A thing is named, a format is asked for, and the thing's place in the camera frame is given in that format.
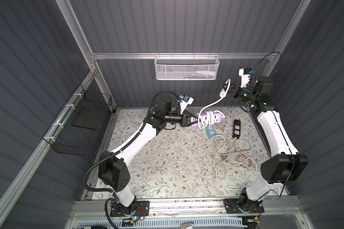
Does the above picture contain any clear tape roll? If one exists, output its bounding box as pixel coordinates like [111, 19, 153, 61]
[237, 155, 252, 168]

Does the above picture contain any black power strip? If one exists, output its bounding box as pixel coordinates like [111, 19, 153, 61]
[232, 119, 241, 139]

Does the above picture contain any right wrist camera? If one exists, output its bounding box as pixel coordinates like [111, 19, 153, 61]
[239, 68, 253, 88]

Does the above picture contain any white cord of black strip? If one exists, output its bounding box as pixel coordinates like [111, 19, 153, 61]
[210, 137, 259, 178]

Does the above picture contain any white cord of teal strip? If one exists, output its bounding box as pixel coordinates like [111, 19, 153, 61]
[211, 134, 259, 192]

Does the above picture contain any white cord of purple strip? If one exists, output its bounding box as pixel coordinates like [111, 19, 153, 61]
[197, 78, 231, 130]

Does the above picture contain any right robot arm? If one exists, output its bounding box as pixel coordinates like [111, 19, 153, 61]
[221, 75, 309, 208]

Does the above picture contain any purple power strip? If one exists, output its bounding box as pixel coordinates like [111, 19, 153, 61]
[192, 111, 225, 127]

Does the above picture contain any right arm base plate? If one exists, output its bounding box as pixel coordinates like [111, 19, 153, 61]
[223, 198, 265, 215]

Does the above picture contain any black pad in black basket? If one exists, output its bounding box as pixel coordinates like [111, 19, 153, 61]
[71, 107, 104, 130]

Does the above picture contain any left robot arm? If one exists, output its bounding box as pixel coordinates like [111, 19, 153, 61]
[98, 94, 194, 208]

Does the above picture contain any teal power strip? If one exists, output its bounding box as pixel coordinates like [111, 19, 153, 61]
[205, 125, 216, 140]

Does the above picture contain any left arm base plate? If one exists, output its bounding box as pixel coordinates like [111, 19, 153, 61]
[110, 200, 150, 217]

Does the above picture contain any white wire wall basket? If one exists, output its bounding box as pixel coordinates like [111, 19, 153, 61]
[154, 55, 220, 81]

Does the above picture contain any black corrugated cable conduit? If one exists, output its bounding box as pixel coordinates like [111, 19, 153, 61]
[82, 91, 180, 229]

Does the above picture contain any black wire wall basket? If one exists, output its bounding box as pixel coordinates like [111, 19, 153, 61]
[43, 86, 113, 156]

